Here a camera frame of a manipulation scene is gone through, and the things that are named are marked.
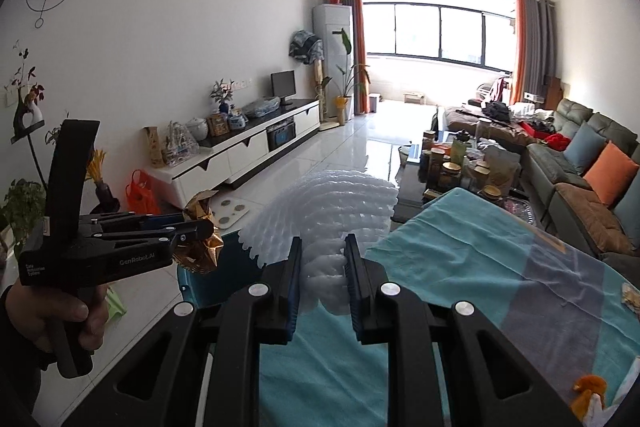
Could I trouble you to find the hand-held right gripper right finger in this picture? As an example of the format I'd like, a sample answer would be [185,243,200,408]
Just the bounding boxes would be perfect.
[344,233,583,427]

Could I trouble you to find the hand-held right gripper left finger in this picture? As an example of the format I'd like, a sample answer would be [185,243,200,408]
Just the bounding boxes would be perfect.
[62,236,305,427]

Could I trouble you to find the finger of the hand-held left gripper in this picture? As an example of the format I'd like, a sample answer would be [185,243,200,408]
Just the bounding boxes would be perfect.
[79,212,188,234]
[95,219,215,254]

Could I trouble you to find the gold foil wrapper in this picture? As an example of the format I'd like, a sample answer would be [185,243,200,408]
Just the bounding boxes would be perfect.
[172,190,223,275]

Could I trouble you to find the blue trash bin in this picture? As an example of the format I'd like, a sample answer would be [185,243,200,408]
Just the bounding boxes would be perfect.
[177,262,228,310]

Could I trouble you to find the white foam fruit net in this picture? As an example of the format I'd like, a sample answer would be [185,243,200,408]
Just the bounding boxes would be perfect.
[237,169,399,315]

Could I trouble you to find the person's left hand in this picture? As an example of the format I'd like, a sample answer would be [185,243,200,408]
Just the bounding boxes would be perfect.
[10,282,110,353]

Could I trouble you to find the orange plastic bag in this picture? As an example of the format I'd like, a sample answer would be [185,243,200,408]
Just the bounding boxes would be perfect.
[125,169,161,215]

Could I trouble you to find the white bathroom scale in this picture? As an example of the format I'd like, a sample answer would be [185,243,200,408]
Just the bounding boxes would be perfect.
[210,197,258,228]

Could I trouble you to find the green cloth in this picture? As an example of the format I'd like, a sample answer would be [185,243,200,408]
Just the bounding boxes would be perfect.
[105,287,128,323]

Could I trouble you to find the dark vase yellow flowers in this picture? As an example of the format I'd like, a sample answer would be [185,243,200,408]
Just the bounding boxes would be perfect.
[85,149,121,212]

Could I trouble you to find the green houseplant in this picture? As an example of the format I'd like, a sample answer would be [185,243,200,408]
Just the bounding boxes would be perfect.
[0,179,48,248]

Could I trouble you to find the brown box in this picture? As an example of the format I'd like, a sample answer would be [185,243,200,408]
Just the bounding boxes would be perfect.
[144,126,166,168]

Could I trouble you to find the model ship in clear case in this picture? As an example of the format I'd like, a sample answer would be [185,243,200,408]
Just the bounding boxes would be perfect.
[162,121,200,168]

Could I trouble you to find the white black tv cabinet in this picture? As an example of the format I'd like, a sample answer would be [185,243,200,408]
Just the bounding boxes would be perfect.
[145,99,321,195]

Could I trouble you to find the white ceramic jar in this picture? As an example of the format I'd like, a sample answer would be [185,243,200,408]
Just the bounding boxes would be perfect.
[186,117,208,142]

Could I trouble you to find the teal and grey tablecloth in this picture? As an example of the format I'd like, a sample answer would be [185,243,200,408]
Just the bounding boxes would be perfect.
[257,187,640,427]

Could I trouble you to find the blue vase with plant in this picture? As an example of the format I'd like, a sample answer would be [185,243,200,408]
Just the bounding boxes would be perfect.
[210,79,236,115]

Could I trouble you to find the plastic wrapped bundle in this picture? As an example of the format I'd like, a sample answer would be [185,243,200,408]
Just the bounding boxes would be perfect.
[242,97,281,118]

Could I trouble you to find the cluster of glass jars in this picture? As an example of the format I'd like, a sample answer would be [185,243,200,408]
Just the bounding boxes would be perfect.
[419,129,506,202]

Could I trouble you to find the black monitor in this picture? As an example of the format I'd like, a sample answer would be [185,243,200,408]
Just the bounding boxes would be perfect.
[270,70,297,108]

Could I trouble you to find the silver tray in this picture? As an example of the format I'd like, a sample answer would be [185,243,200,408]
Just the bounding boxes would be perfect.
[502,196,543,225]

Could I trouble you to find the beige paper snack bag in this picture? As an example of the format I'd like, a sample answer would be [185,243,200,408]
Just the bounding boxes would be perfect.
[482,146,522,198]

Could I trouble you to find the brown ottoman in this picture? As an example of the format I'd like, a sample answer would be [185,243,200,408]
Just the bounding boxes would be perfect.
[444,104,538,145]

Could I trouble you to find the leafy plant in yellow pot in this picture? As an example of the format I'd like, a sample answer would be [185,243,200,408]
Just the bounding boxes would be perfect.
[320,27,372,125]

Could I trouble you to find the cloth covered fan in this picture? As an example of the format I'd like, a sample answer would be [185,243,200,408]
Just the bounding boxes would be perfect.
[289,29,324,65]

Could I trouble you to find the white standing air conditioner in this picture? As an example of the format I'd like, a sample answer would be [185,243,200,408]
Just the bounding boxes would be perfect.
[312,3,353,122]

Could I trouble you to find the black bag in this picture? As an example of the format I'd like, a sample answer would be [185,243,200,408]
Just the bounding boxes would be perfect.
[482,102,513,124]

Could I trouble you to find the green brown sectional sofa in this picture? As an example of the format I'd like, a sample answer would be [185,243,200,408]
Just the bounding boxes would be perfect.
[520,99,640,268]

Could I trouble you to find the orange curtain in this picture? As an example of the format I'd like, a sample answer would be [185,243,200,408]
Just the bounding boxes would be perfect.
[350,0,368,115]
[510,0,538,105]

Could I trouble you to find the large orange peel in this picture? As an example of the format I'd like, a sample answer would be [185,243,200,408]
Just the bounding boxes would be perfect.
[570,374,608,415]

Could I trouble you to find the blue cushion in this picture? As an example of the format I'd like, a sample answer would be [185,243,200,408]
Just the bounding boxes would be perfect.
[564,122,607,175]
[612,187,640,235]

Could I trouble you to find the large window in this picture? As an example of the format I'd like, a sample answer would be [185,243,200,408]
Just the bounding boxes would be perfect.
[360,0,518,70]

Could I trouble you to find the clear cracker packet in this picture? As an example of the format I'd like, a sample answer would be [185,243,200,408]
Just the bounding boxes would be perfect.
[620,284,640,313]

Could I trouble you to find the orange cushion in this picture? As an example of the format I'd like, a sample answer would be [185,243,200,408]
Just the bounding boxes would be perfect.
[582,142,640,206]

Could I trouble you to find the grey curtain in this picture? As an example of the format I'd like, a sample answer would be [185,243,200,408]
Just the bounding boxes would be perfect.
[532,0,558,80]

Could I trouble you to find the wooden picture frame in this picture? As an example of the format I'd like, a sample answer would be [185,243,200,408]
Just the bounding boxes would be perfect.
[207,113,231,138]

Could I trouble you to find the wall flower decoration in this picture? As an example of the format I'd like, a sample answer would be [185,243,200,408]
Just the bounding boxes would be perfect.
[2,39,48,142]

